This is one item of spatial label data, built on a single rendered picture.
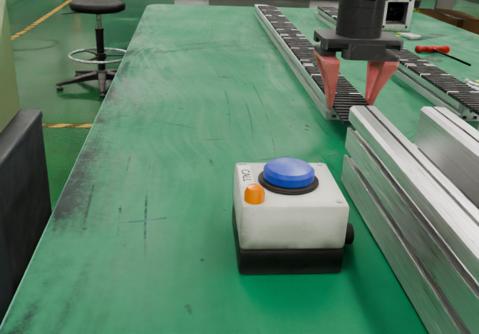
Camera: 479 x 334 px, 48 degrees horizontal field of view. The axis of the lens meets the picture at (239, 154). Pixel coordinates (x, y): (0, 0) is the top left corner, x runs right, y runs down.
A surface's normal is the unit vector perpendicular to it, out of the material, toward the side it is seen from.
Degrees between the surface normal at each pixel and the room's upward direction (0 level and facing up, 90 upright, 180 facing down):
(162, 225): 0
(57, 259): 0
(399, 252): 90
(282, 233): 90
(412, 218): 90
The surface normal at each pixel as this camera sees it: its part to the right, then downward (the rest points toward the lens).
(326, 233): 0.08, 0.40
